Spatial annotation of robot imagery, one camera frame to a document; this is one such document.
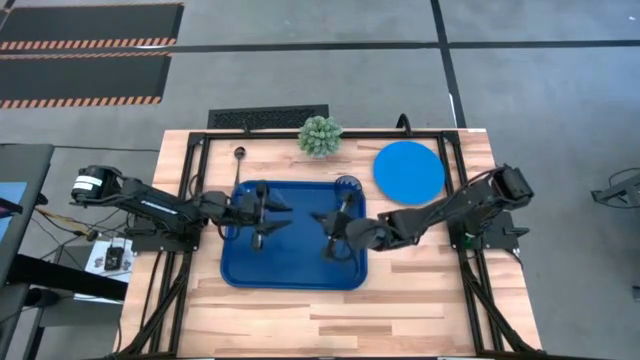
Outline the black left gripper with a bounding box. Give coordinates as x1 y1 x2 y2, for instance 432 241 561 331
202 182 295 252

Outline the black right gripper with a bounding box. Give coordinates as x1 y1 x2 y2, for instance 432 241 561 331
310 198 374 262

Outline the blue translucent patterned cup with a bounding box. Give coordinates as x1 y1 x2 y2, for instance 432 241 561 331
333 174 364 202

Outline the dark metal spoon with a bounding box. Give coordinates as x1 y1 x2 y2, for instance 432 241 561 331
232 146 247 190

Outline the blue round plate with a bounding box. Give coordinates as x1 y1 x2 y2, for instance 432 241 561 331
372 140 446 206

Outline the blue plastic tray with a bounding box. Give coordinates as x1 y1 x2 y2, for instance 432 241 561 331
219 179 369 291

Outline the artificial green plant in pot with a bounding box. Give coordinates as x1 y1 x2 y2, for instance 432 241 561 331
297 115 344 160

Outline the black floor vent grille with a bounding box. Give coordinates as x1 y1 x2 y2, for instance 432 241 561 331
207 103 330 130

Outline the black handheld controller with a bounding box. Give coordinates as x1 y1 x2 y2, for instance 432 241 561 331
103 245 125 272

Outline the white paper sheet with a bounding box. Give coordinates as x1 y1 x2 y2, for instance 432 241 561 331
84 238 135 284

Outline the black hazard-striped floor mat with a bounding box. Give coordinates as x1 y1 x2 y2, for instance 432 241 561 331
0 52 172 110
0 2 185 51

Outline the black tripod stand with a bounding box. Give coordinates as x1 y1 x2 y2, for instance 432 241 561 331
590 167 640 209

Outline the black aluminium table frame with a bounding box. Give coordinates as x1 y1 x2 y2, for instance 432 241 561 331
112 128 546 359

